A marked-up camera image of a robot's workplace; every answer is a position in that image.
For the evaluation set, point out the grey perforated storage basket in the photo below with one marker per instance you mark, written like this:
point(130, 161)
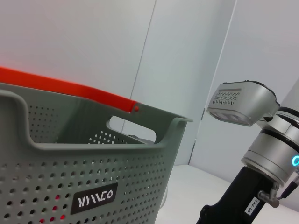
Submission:
point(81, 175)

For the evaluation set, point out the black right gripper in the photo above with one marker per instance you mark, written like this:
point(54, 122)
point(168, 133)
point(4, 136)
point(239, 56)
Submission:
point(238, 198)

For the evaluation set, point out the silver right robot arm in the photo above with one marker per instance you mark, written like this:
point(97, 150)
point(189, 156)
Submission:
point(273, 149)

